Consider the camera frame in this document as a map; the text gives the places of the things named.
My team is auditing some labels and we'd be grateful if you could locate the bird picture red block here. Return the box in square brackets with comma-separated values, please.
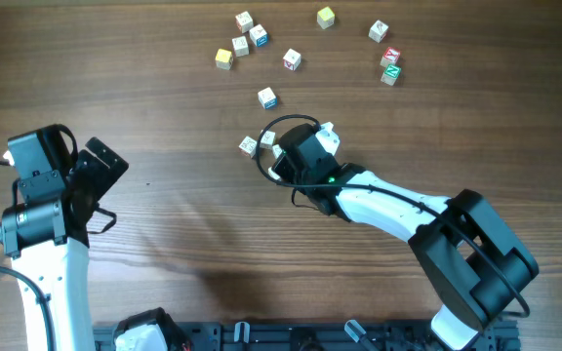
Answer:
[272, 144, 283, 159]

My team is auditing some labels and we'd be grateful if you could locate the number four wooden block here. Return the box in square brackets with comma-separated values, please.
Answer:
[260, 131, 276, 150]

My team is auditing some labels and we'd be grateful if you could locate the cat picture red block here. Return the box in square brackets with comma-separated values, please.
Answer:
[239, 136, 258, 159]

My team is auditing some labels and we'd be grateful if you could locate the red top letter block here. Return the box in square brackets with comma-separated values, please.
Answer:
[381, 47, 401, 67]

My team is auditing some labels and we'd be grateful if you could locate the white block red side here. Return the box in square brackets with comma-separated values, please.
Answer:
[267, 167, 282, 180]

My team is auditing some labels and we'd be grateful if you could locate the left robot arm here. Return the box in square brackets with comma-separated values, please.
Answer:
[0, 124, 129, 350]

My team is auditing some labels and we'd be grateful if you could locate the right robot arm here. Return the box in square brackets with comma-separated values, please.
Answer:
[272, 123, 539, 350]

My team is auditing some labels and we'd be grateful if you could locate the ball picture blue block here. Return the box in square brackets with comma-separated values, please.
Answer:
[258, 87, 277, 109]

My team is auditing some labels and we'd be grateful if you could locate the key picture red A block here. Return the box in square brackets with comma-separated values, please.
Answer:
[283, 49, 301, 71]

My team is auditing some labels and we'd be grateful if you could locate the green N letter block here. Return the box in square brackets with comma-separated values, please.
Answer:
[381, 64, 402, 86]

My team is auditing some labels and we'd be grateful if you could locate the yellow top letter block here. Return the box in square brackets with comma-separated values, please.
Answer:
[215, 49, 233, 70]

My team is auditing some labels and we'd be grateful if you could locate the snail picture wooden block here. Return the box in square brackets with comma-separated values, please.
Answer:
[232, 36, 250, 58]

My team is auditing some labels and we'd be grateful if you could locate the blue sided sailboat block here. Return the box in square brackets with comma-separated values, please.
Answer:
[249, 24, 268, 47]

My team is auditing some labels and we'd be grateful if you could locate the yellow green top block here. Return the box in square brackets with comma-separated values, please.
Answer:
[316, 7, 336, 29]

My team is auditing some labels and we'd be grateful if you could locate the white block far right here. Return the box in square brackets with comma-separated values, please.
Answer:
[368, 19, 389, 43]

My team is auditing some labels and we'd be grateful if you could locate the red sided block top left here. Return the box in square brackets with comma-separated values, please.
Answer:
[235, 11, 254, 33]

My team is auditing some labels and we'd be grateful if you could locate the black left camera cable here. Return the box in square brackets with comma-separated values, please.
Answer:
[0, 158, 58, 351]

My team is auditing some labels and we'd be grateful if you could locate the black camera cable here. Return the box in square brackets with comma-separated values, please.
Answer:
[255, 113, 531, 318]
[0, 158, 58, 351]

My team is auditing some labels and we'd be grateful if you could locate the black right camera cable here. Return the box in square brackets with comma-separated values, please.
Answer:
[255, 113, 531, 318]

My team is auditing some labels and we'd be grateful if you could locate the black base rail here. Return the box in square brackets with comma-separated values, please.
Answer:
[93, 306, 521, 351]

